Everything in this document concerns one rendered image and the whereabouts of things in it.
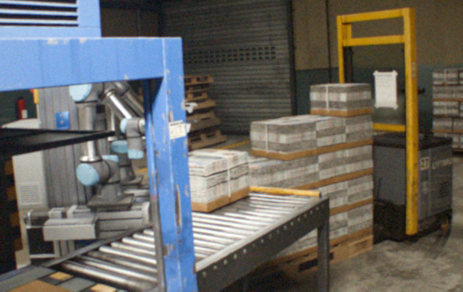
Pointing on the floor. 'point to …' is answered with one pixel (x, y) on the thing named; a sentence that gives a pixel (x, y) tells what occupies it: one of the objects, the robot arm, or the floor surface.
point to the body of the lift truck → (431, 192)
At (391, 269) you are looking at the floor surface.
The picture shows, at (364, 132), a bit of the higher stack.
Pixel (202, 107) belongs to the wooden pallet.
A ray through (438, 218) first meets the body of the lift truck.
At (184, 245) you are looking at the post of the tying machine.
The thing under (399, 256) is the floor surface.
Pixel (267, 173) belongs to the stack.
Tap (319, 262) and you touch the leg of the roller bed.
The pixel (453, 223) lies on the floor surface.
